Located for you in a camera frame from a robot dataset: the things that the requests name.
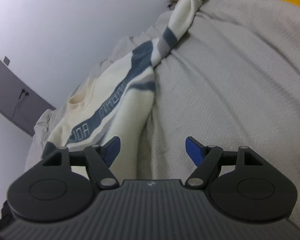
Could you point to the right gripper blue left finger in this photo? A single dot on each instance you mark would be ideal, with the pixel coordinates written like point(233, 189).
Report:
point(99, 159)

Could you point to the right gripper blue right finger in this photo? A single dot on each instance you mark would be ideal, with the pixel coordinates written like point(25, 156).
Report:
point(206, 159)

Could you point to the cream blue striped sweater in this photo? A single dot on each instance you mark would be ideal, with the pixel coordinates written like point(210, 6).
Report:
point(118, 103)

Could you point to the grey bedroom door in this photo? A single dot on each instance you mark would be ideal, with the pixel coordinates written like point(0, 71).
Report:
point(24, 113)

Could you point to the grey bed sheet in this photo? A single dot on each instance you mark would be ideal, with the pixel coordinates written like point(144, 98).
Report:
point(232, 80)

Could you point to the black door handle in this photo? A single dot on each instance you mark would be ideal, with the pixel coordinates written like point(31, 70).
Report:
point(23, 94)

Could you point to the grey wall switch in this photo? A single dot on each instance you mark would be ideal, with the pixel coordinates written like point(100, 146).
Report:
point(6, 61)

